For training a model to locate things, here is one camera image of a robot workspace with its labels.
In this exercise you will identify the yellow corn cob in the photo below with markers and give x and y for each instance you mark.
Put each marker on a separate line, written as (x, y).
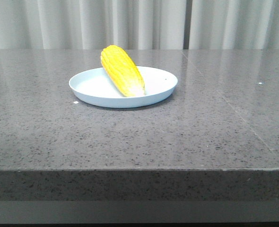
(122, 71)

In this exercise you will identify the white round plate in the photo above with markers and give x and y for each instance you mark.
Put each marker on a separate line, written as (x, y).
(95, 87)

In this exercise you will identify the grey curtain right panel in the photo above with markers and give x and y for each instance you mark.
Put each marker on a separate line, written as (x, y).
(234, 24)

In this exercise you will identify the grey curtain panel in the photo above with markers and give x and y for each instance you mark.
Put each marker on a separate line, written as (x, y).
(93, 24)
(234, 24)

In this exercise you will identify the grey curtain left panel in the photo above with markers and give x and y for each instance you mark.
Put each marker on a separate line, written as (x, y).
(93, 24)

